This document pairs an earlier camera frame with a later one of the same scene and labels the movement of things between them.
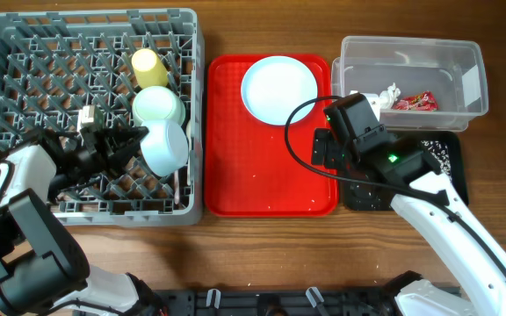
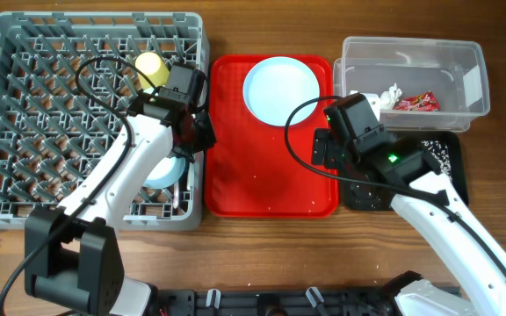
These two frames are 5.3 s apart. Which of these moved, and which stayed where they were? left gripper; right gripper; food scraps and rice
Moved: left gripper
Stayed: right gripper; food scraps and rice
